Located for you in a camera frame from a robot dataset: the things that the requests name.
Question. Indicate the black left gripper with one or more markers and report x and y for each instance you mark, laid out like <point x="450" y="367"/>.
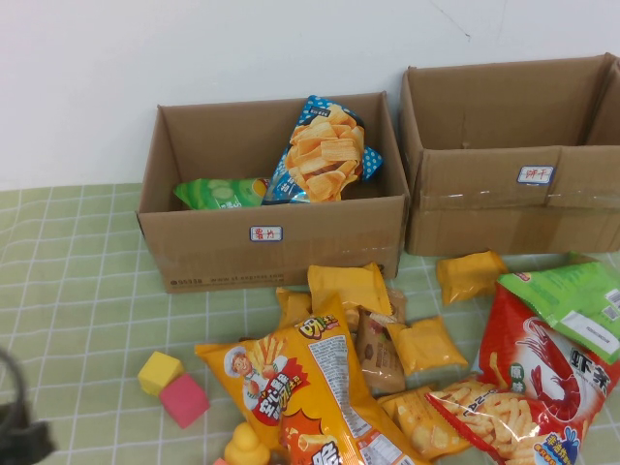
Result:
<point x="21" y="443"/>

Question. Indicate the large yellow fries snack bag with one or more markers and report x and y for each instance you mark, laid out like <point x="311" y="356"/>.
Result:
<point x="290" y="387"/>

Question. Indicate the small plain yellow snack packet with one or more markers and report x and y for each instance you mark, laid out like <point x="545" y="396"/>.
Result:
<point x="344" y="286"/>
<point x="470" y="276"/>
<point x="426" y="346"/>
<point x="293" y="307"/>

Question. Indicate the green snack bag with barcode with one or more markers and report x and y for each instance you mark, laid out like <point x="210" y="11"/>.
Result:
<point x="557" y="290"/>

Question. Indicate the yellow foam cube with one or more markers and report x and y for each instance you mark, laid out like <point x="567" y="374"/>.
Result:
<point x="160" y="370"/>

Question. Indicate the green checked tablecloth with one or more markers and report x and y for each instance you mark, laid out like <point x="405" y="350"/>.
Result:
<point x="72" y="290"/>

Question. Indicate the pink foam cube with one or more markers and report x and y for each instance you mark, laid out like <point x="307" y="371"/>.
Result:
<point x="184" y="399"/>

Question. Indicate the small pink toy block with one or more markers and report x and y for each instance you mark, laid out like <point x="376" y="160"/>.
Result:
<point x="219" y="461"/>

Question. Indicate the yellow rubber duck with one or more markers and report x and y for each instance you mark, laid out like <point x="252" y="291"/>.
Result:
<point x="244" y="445"/>

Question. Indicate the green cucumber chips bag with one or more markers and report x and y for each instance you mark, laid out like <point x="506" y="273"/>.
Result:
<point x="213" y="194"/>

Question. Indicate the cardboard box with printed web address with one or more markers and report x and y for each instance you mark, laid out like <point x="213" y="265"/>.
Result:
<point x="315" y="247"/>

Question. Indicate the brown biscuit packet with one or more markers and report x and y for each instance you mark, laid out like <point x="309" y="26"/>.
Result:
<point x="380" y="358"/>
<point x="397" y="305"/>

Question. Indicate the yellow cracker packet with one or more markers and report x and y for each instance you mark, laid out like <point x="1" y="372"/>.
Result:
<point x="412" y="421"/>

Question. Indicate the blue polka dot chips bag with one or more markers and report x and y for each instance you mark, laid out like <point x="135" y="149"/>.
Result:
<point x="319" y="150"/>

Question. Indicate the large taped cardboard box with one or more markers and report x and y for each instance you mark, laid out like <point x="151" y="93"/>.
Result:
<point x="484" y="218"/>

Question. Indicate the red shrimp sticks bag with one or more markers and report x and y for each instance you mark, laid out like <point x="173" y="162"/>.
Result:
<point x="533" y="363"/>

